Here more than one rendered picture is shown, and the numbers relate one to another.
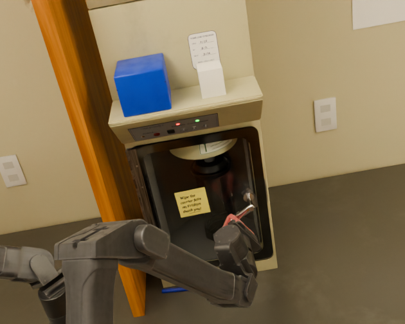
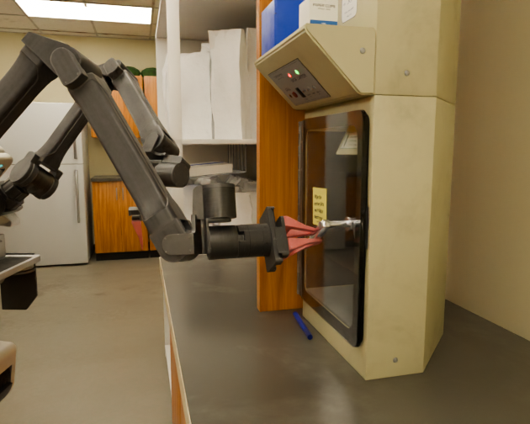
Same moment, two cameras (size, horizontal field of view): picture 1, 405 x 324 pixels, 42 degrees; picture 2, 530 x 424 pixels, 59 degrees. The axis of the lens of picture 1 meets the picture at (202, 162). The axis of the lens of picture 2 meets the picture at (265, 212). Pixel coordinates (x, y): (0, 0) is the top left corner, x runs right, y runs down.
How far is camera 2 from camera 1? 1.25 m
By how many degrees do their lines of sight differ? 72
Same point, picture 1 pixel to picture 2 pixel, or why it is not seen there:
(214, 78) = (305, 11)
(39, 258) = (154, 135)
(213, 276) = (136, 177)
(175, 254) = (103, 113)
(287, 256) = (397, 387)
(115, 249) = (39, 48)
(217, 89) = not seen: hidden behind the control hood
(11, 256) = (150, 126)
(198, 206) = (321, 214)
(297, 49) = not seen: outside the picture
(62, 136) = not seen: hidden behind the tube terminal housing
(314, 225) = (506, 412)
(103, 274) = (24, 58)
